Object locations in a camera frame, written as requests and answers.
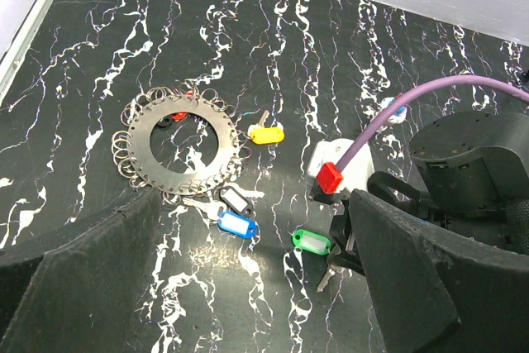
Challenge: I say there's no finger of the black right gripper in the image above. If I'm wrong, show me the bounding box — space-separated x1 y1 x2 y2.
326 241 365 276
329 200 355 252

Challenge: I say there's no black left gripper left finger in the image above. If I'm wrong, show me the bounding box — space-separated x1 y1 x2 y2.
1 188 160 352

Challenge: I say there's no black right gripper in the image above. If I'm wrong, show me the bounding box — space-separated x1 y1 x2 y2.
307 110 529 275

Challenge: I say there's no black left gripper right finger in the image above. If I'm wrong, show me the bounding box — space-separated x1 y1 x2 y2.
349 190 528 352

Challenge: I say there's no key with green tag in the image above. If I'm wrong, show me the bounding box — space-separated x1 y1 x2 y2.
292 229 345 293

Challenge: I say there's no key with red tag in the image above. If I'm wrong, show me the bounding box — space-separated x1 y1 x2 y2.
171 90 193 122

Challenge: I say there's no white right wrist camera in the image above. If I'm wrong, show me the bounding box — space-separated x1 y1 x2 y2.
307 138 374 194

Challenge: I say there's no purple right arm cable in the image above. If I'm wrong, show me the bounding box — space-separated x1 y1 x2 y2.
336 74 529 173

